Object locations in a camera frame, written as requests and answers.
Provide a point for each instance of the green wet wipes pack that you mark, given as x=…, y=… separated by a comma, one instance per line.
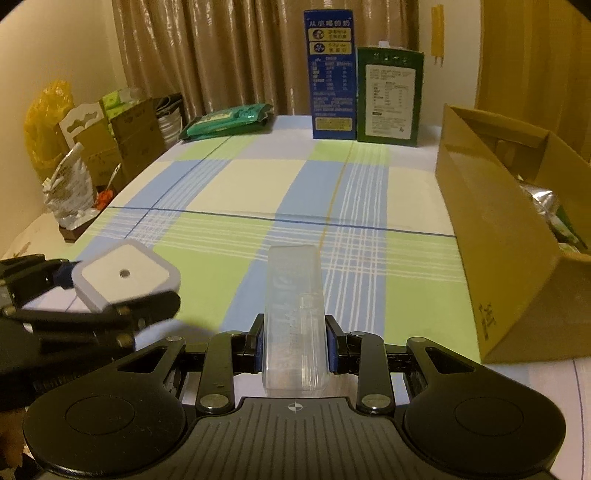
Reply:
x=221, y=121

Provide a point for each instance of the tall blue carton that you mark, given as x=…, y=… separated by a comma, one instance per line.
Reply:
x=330, y=78

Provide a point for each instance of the yellow plastic bag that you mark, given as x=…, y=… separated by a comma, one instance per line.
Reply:
x=44, y=124

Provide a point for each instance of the clear plastic box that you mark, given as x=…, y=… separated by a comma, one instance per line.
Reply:
x=293, y=314

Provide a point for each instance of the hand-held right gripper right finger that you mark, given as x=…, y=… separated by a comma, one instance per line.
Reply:
x=330, y=344

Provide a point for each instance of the yellow wall hanging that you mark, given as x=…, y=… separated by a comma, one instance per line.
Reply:
x=437, y=32

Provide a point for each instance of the white cutout card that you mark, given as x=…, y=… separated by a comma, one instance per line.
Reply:
x=83, y=120

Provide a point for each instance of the white square case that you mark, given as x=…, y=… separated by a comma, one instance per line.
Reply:
x=124, y=274

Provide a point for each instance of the plaid cloth covered desktop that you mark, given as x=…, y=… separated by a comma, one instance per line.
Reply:
x=231, y=194

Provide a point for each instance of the brown curtain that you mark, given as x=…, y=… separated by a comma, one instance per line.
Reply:
x=240, y=60

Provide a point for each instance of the small brown cardboard box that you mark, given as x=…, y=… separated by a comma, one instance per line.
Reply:
x=138, y=138
x=99, y=159

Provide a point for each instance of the large brown cardboard box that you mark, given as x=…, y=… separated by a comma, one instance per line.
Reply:
x=489, y=240

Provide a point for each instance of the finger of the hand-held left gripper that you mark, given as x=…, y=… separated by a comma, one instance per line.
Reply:
x=152, y=307
x=64, y=276

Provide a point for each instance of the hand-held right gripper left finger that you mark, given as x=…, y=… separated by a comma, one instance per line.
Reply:
x=259, y=344

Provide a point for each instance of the dark shopping bag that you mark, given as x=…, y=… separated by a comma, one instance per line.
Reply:
x=170, y=122

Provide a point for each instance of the yellow curtain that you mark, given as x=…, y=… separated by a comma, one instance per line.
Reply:
x=531, y=69

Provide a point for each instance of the dark green carton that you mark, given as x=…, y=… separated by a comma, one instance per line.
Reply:
x=390, y=101

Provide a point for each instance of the green tissue packs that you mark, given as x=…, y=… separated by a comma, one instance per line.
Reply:
x=121, y=100

